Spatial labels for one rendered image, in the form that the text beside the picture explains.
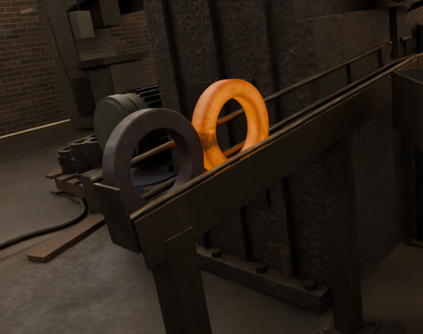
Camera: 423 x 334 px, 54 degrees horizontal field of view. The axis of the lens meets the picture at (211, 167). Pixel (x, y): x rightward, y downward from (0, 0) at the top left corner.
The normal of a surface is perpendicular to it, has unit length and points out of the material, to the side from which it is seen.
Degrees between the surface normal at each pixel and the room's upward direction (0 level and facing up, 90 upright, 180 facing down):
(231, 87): 90
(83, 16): 90
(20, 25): 90
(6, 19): 90
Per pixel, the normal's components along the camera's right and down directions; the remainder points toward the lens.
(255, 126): -0.71, 0.16
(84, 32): 0.81, 0.04
